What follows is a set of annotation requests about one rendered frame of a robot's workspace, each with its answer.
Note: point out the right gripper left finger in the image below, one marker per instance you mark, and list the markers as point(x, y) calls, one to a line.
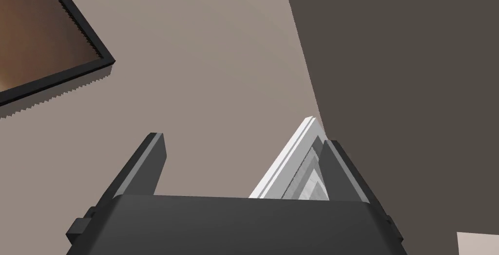
point(146, 169)

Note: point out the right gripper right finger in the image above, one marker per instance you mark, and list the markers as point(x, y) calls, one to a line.
point(338, 175)

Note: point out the white framed window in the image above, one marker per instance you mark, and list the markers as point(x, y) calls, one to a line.
point(297, 169)

